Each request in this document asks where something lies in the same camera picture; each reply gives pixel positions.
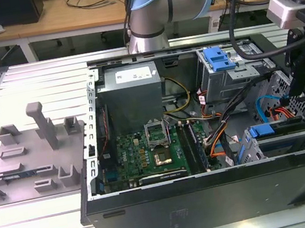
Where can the hard disk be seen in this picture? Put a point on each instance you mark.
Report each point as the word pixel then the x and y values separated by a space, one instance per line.
pixel 264 129

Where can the grey metal drive cage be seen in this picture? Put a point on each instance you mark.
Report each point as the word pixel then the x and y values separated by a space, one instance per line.
pixel 218 84

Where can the blue plastic drive latch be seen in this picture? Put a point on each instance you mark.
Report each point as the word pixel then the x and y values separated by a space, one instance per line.
pixel 217 59

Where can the installed RAM stick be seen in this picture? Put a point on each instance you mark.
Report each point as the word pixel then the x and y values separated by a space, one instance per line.
pixel 199 147

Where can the black RAM slot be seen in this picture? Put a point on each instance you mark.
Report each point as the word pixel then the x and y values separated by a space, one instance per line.
pixel 187 149

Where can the thin metal locking lever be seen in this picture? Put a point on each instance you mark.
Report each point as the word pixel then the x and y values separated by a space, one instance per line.
pixel 168 129

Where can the black open PC case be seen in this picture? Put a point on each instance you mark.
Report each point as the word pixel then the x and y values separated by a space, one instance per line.
pixel 204 208

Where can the CPU socket gold pins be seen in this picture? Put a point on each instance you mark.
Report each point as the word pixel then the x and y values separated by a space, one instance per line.
pixel 162 159

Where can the grey power supply unit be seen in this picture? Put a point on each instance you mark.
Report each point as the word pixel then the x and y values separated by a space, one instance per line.
pixel 132 99

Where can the black graphics card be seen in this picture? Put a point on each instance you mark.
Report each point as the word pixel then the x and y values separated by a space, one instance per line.
pixel 163 177

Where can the green motherboard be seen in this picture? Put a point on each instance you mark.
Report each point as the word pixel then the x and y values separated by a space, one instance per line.
pixel 130 156

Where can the wooden desk with black box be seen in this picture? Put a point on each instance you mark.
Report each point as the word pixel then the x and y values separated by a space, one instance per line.
pixel 37 28

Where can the grey parts rack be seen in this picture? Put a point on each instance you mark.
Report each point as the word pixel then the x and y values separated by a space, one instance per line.
pixel 39 157

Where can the RAM stick on rack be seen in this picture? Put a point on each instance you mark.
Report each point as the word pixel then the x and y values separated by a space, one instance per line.
pixel 18 175

